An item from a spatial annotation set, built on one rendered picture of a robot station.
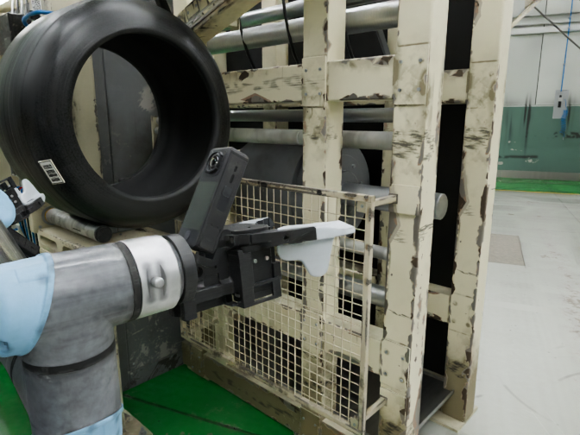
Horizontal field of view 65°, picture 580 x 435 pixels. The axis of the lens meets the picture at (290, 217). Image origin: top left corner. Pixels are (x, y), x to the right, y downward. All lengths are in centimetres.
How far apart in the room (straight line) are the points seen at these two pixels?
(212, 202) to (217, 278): 8
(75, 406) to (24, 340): 7
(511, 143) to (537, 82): 122
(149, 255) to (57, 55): 79
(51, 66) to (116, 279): 80
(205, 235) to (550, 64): 999
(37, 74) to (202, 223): 77
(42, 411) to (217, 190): 24
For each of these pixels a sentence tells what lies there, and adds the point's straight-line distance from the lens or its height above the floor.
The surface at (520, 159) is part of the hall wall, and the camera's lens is 1020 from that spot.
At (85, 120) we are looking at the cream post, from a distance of 161.
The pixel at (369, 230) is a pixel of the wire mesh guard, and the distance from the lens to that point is 118.
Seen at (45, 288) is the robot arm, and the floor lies 106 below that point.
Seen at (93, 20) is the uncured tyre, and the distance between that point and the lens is 121.
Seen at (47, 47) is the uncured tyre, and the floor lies 134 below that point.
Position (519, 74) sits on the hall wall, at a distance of 1026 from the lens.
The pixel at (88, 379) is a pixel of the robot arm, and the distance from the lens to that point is 44.
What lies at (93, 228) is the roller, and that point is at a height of 92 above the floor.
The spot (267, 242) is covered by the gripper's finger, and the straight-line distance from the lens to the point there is 47.
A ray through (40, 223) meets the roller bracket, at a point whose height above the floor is 88.
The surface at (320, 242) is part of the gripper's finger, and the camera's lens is 50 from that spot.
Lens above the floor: 119
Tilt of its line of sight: 12 degrees down
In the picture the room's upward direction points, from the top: straight up
